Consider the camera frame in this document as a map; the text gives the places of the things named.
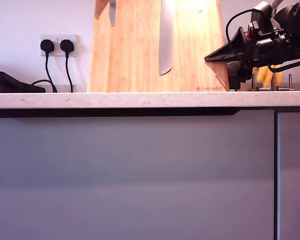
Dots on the small steel knife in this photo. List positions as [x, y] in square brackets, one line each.
[112, 12]

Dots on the white double wall socket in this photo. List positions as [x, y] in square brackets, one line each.
[75, 46]

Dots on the wooden magnetic knife block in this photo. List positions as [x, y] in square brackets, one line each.
[130, 62]

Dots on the wrist camera box on bracket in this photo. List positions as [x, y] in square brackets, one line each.
[261, 12]

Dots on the yellow rubber glove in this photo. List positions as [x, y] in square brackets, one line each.
[263, 75]

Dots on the narrow grey cabinet door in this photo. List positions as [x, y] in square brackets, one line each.
[295, 175]

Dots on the black countertop appliance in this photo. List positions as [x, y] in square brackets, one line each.
[12, 86]

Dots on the long serrated bread knife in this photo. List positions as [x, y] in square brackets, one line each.
[166, 50]

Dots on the wide grey cabinet door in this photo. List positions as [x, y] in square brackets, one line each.
[130, 175]

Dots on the black mains plug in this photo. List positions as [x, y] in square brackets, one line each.
[66, 45]
[47, 45]

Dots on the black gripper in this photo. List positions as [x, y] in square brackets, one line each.
[270, 47]

